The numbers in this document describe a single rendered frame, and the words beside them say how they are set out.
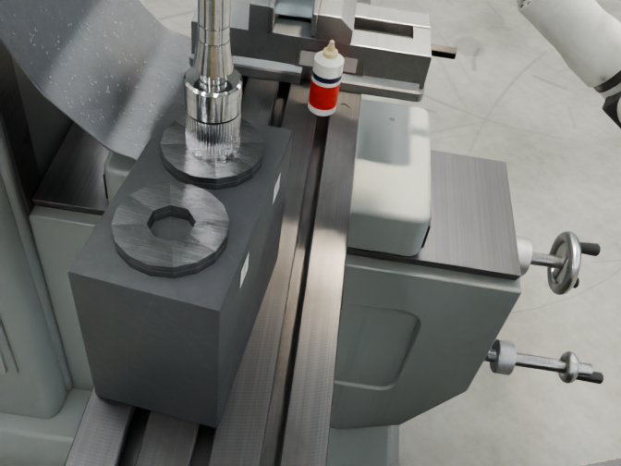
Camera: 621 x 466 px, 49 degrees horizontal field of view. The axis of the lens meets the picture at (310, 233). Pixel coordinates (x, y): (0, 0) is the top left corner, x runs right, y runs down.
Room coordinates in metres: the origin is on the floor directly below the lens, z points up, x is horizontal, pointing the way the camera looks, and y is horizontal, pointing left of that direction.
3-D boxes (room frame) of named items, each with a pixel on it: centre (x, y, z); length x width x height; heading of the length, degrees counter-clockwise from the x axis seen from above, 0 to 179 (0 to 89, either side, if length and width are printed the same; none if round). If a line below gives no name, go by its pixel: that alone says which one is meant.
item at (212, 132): (0.45, 0.10, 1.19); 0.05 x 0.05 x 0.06
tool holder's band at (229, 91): (0.45, 0.10, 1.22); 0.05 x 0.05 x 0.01
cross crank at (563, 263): (0.86, -0.43, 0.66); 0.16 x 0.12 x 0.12; 91
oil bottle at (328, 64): (0.80, 0.01, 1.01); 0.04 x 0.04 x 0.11
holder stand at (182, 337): (0.41, 0.10, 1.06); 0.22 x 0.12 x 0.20; 174
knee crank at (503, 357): (0.72, -0.46, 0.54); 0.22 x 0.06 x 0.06; 91
